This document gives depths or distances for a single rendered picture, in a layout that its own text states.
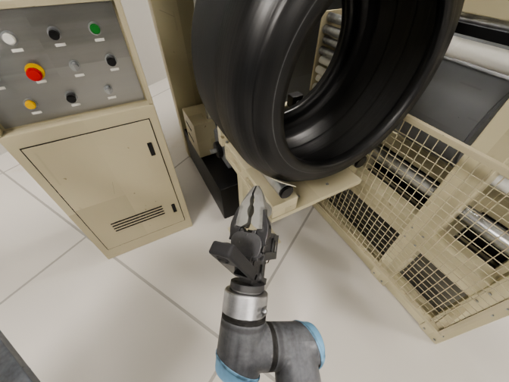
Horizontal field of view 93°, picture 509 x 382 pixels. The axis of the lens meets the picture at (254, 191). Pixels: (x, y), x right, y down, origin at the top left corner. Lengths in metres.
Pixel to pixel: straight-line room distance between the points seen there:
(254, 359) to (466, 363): 1.32
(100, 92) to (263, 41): 0.88
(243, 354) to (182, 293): 1.04
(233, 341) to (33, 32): 1.07
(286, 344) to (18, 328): 1.55
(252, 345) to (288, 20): 0.54
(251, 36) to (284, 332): 0.53
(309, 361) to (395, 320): 1.08
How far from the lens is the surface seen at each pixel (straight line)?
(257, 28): 0.42
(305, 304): 1.49
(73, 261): 1.92
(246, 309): 0.50
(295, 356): 0.58
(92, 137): 1.22
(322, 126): 0.90
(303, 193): 0.82
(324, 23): 1.16
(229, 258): 0.41
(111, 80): 1.17
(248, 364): 0.54
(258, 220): 0.48
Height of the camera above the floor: 1.39
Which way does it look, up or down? 47 degrees down
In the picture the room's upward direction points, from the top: straight up
